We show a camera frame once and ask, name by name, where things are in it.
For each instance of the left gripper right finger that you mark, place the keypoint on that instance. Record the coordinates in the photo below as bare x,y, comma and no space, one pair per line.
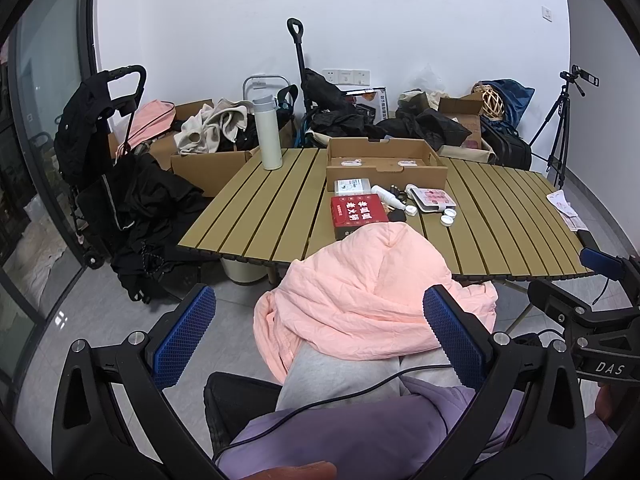
525,420

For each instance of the slatted folding table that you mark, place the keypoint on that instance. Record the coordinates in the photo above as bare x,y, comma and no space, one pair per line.
505,226

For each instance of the white thermos bottle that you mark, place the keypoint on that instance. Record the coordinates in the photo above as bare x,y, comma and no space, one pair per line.
266,121

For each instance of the black trolley handle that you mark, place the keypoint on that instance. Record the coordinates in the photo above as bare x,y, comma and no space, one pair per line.
296,30

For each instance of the black folded stroller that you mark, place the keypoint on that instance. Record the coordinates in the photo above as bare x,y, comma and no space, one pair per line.
84,154

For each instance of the person's right hand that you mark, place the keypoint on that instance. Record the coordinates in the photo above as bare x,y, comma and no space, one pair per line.
608,405

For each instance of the purple garment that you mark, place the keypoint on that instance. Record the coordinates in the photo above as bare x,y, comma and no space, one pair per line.
389,439

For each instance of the wall socket strip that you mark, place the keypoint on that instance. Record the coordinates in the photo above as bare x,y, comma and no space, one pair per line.
347,77

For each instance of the large cardboard box left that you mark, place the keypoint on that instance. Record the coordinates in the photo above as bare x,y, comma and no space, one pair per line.
210,172

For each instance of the white packaged card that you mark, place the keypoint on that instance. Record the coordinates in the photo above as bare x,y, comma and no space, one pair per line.
344,187

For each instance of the black clothes pile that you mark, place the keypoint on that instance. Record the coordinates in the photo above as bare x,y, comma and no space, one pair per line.
333,114

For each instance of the pink hooded garment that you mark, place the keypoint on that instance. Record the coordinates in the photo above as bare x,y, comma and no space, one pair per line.
361,299

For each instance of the white spray bottle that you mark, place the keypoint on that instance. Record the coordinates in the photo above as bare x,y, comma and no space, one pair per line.
388,197

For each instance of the white printed appliance box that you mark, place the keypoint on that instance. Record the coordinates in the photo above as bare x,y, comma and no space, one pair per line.
371,101

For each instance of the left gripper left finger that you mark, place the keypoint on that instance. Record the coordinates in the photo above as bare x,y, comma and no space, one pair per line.
111,419

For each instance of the wicker ball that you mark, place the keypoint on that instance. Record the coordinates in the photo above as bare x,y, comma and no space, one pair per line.
493,106

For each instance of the person's left hand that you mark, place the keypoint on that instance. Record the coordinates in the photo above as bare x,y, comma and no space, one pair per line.
315,471

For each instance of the cardboard box right background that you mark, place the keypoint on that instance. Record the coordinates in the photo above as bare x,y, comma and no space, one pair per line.
466,111

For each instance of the blue bag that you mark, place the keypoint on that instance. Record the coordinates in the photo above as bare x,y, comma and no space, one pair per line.
515,97

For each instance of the beige clothes pile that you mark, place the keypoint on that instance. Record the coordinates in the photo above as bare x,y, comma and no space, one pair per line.
203,132

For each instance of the black cloth pouch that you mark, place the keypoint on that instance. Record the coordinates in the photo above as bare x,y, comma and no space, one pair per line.
396,216

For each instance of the pink printed pouch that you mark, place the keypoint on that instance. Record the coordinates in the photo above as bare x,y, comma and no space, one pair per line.
432,200

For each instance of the pink backpack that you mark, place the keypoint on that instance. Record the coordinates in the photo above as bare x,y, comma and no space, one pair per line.
149,121

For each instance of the white paper receipt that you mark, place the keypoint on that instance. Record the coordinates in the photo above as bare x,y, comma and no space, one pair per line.
567,213

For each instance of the camera tripod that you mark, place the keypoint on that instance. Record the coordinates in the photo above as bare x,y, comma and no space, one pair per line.
557,159

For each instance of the red printed box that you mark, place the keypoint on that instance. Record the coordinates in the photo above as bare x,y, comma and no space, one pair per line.
351,212

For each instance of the shallow cardboard tray box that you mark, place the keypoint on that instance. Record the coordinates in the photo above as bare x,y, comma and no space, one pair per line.
385,163

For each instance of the white bucket under table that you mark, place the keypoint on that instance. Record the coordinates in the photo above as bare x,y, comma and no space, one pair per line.
243,273

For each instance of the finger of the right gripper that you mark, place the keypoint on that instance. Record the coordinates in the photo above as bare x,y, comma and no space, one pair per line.
601,263

